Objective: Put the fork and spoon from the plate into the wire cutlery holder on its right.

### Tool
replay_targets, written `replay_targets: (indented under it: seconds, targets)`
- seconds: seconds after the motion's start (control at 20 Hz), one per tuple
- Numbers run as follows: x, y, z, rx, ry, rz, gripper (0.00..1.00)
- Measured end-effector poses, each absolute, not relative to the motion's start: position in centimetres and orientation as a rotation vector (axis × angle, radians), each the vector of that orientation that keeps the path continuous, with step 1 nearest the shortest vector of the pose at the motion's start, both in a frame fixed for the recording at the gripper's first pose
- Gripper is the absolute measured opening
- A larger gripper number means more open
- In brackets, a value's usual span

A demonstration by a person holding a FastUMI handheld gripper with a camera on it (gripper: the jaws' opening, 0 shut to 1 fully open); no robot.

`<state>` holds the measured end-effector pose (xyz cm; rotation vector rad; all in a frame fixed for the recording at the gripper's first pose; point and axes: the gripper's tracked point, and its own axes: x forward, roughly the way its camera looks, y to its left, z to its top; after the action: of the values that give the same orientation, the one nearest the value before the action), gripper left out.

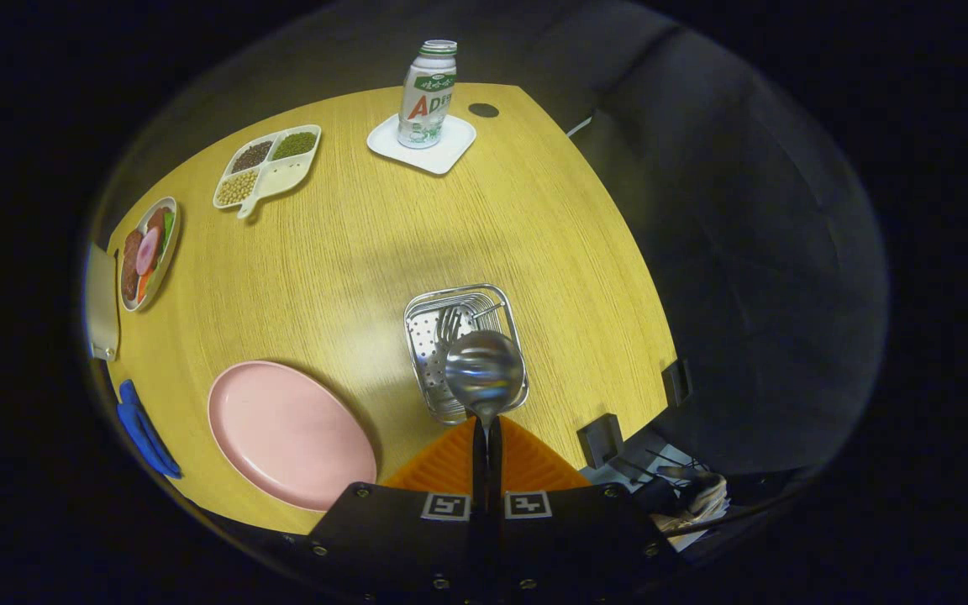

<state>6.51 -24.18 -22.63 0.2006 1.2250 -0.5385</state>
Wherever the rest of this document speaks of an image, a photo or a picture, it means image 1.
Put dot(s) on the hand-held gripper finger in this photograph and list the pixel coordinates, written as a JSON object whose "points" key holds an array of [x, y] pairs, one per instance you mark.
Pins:
{"points": [[478, 470], [494, 470]]}

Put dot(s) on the black table clamp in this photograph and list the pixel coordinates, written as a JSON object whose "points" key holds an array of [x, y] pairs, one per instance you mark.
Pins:
{"points": [[600, 439], [676, 382]]}

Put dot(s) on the pink plate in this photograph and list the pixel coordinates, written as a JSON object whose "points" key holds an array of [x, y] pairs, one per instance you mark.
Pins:
{"points": [[282, 428]]}

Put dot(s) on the pale crumpled bundle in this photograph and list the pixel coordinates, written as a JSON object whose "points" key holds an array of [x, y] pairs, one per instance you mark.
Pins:
{"points": [[698, 500]]}

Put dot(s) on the white square coaster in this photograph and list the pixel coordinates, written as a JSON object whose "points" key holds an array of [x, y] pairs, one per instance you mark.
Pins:
{"points": [[438, 158]]}

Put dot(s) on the blue towel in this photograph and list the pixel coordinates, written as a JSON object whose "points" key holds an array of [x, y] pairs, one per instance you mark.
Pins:
{"points": [[144, 433]]}

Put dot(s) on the white divided dish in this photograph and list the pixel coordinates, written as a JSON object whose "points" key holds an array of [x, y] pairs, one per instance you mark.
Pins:
{"points": [[286, 175]]}

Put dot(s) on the heap of yellow beans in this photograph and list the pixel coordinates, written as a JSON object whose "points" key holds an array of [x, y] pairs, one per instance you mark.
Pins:
{"points": [[236, 188]]}

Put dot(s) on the white drink bottle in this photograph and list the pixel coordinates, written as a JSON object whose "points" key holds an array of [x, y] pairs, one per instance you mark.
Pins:
{"points": [[427, 101]]}

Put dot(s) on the heap of green beans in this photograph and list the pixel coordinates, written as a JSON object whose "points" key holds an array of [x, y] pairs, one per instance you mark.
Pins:
{"points": [[295, 144]]}

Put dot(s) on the white round food plate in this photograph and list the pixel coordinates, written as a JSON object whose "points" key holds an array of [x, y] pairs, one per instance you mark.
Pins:
{"points": [[175, 245]]}

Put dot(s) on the red tomato slice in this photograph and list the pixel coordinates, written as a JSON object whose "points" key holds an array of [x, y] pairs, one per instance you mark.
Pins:
{"points": [[141, 286]]}

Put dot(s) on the heap of dark beans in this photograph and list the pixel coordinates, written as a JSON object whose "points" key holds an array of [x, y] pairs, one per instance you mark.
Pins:
{"points": [[251, 155]]}

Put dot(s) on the green lettuce leaf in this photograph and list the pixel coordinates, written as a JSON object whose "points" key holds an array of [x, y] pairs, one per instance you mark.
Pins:
{"points": [[168, 231]]}

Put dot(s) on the pink ham slice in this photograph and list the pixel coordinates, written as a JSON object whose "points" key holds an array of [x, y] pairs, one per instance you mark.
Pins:
{"points": [[147, 250]]}

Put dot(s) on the small brown meat piece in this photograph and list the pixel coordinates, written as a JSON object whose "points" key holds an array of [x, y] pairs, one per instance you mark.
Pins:
{"points": [[155, 220]]}

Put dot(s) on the white toaster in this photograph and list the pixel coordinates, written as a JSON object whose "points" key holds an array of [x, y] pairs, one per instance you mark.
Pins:
{"points": [[103, 302]]}

